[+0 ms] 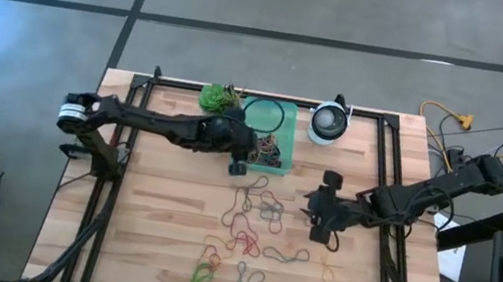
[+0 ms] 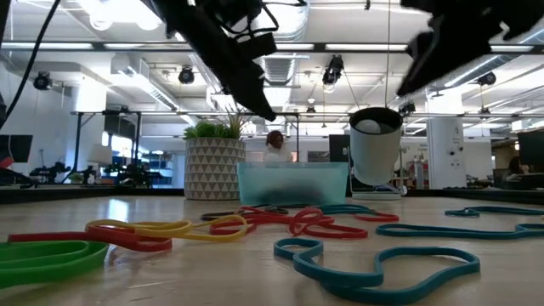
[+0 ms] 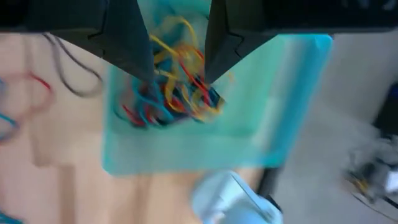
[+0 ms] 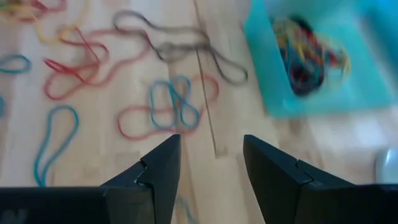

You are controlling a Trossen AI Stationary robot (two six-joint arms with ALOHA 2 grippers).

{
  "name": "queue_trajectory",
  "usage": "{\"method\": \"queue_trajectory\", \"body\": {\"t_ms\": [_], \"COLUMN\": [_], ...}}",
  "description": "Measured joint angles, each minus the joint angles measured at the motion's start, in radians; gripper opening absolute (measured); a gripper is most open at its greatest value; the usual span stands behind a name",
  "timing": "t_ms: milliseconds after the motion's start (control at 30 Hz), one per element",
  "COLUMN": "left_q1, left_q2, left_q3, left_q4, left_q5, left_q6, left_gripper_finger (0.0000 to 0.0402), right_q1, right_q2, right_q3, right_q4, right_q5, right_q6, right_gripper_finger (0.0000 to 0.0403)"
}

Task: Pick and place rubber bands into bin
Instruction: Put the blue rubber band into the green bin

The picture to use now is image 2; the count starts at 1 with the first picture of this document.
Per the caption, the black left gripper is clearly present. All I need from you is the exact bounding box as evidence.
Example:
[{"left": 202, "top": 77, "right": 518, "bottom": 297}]
[{"left": 146, "top": 0, "right": 278, "bottom": 122}]

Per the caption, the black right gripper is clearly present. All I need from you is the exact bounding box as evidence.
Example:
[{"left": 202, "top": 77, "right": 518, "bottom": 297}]
[{"left": 397, "top": 0, "right": 502, "bottom": 97}]

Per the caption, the dark purple rubber band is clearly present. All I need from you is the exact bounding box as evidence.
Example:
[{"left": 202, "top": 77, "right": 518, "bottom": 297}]
[{"left": 199, "top": 205, "right": 290, "bottom": 223}]

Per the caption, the red rubber band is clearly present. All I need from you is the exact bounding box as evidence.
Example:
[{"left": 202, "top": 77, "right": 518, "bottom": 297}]
[
  {"left": 237, "top": 205, "right": 337, "bottom": 237},
  {"left": 208, "top": 214, "right": 369, "bottom": 240},
  {"left": 354, "top": 211, "right": 400, "bottom": 224},
  {"left": 7, "top": 224, "right": 173, "bottom": 253}
]

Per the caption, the yellow rubber band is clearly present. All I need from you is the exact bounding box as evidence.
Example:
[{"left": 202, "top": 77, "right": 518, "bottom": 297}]
[{"left": 83, "top": 213, "right": 249, "bottom": 244}]

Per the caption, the green rubber band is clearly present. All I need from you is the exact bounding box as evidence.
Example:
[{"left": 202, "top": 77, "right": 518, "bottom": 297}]
[{"left": 0, "top": 240, "right": 111, "bottom": 290}]

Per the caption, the teal translucent plastic bin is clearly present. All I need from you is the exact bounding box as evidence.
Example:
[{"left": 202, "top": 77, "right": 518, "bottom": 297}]
[{"left": 236, "top": 161, "right": 350, "bottom": 207}]

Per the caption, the black ceiling spotlight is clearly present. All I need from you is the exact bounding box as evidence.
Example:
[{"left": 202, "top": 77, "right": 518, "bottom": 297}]
[
  {"left": 476, "top": 71, "right": 498, "bottom": 88},
  {"left": 320, "top": 54, "right": 345, "bottom": 87},
  {"left": 177, "top": 65, "right": 196, "bottom": 86},
  {"left": 32, "top": 71, "right": 54, "bottom": 92}
]

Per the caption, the black beam with light strips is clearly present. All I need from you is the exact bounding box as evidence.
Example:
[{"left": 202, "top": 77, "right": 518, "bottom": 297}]
[{"left": 0, "top": 40, "right": 544, "bottom": 55}]

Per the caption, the succulent in triangle-patterned pot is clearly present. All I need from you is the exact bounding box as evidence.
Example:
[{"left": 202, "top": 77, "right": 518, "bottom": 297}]
[{"left": 182, "top": 108, "right": 247, "bottom": 201}]

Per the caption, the white spotlight lamp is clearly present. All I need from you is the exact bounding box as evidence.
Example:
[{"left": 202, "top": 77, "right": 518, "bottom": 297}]
[{"left": 348, "top": 106, "right": 409, "bottom": 201}]

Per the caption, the black monitor with red graphic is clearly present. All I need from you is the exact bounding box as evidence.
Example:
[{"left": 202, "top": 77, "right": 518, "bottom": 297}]
[{"left": 0, "top": 134, "right": 34, "bottom": 171}]

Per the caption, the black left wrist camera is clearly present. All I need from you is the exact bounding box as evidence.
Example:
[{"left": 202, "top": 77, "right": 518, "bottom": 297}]
[{"left": 235, "top": 32, "right": 278, "bottom": 60}]

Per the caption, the silver ventilation duct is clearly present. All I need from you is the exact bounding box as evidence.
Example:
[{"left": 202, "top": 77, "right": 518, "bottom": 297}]
[{"left": 250, "top": 0, "right": 311, "bottom": 88}]

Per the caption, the black wall screen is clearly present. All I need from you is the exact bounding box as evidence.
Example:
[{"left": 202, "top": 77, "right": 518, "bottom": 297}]
[{"left": 328, "top": 133, "right": 352, "bottom": 163}]

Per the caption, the black background gantry frame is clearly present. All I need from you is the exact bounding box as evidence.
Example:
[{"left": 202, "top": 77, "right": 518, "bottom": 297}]
[{"left": 70, "top": 109, "right": 144, "bottom": 188}]

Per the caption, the black aluminium table frame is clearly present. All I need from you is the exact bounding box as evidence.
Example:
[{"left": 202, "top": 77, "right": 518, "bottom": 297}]
[{"left": 0, "top": 183, "right": 544, "bottom": 206}]

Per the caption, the black hanging cable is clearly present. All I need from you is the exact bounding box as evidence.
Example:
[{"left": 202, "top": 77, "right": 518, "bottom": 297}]
[{"left": 0, "top": 0, "right": 63, "bottom": 128}]

